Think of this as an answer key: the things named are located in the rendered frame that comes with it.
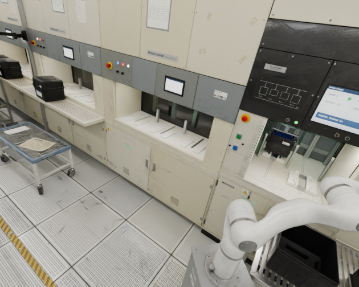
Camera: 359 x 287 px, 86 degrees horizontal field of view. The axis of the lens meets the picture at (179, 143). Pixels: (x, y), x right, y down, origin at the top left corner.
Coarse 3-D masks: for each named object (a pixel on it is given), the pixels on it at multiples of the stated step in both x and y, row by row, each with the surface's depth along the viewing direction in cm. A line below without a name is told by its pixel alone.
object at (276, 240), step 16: (272, 240) 120; (288, 240) 123; (304, 240) 118; (320, 240) 112; (272, 256) 103; (288, 256) 97; (304, 256) 113; (320, 256) 116; (336, 256) 100; (288, 272) 100; (304, 272) 95; (320, 272) 108; (336, 272) 94
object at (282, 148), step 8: (272, 128) 188; (288, 128) 179; (272, 136) 181; (296, 136) 178; (272, 144) 184; (280, 144) 180; (288, 144) 176; (272, 152) 186; (280, 152) 182; (288, 152) 178
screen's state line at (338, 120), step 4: (320, 112) 112; (316, 116) 114; (320, 116) 113; (324, 116) 112; (328, 116) 111; (332, 116) 110; (328, 120) 111; (332, 120) 110; (336, 120) 109; (340, 120) 108; (344, 120) 107; (348, 120) 106; (344, 124) 108; (348, 124) 107; (352, 124) 106; (356, 124) 105; (356, 128) 106
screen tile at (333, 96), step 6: (330, 96) 107; (336, 96) 106; (342, 96) 104; (342, 102) 105; (348, 102) 104; (324, 108) 110; (330, 108) 109; (336, 108) 107; (342, 108) 106; (348, 108) 105; (342, 114) 107
